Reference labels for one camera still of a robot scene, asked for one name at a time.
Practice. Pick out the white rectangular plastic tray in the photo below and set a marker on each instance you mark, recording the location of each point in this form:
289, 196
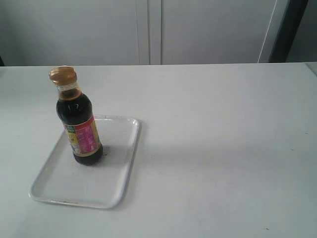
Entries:
64, 181

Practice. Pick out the dark vertical post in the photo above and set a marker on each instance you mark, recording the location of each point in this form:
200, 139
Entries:
287, 31

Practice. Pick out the dark soy sauce bottle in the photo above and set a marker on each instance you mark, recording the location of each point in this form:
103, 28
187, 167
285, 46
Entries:
75, 111

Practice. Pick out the white cabinet with doors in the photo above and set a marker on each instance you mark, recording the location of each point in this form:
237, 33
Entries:
136, 32

